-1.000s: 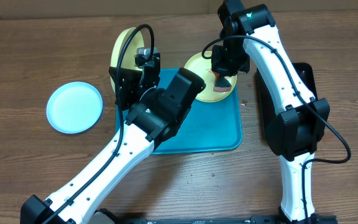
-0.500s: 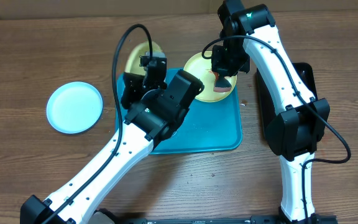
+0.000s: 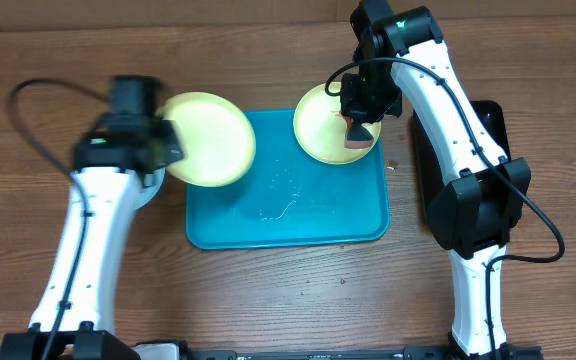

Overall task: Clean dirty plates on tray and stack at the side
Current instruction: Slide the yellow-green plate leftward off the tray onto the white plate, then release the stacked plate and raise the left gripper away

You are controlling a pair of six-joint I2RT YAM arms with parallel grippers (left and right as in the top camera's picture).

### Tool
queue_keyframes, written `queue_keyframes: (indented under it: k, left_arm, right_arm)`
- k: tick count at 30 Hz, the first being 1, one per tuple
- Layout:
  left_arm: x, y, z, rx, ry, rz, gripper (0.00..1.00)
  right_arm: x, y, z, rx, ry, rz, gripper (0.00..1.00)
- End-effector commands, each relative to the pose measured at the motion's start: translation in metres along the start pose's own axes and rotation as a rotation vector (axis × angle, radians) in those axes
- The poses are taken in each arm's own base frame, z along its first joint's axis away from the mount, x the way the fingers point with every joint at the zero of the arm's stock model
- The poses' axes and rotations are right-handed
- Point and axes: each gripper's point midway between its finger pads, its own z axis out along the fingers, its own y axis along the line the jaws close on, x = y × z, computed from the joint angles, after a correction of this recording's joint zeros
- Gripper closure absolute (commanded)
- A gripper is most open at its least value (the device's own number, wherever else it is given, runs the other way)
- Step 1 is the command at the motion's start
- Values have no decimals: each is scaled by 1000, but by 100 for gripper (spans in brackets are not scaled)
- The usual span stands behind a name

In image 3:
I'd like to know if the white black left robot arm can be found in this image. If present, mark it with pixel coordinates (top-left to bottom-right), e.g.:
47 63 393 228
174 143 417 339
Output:
0 75 184 360

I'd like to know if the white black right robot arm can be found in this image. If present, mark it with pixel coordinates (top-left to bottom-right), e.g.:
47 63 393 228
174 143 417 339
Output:
340 0 540 359

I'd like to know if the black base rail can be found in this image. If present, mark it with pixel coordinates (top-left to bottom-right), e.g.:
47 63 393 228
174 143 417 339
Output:
133 341 544 360

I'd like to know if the red black sponge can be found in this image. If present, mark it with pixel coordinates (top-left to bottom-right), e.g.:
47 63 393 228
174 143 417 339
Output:
344 117 374 149

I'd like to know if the teal plastic tray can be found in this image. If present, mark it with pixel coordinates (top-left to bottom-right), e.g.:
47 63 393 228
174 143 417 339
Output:
186 109 390 250

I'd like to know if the black plastic tray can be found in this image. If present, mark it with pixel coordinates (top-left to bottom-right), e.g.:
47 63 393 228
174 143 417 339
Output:
410 100 512 224

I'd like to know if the yellow plate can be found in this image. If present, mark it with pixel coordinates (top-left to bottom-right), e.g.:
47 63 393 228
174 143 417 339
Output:
293 84 382 165
157 92 256 187

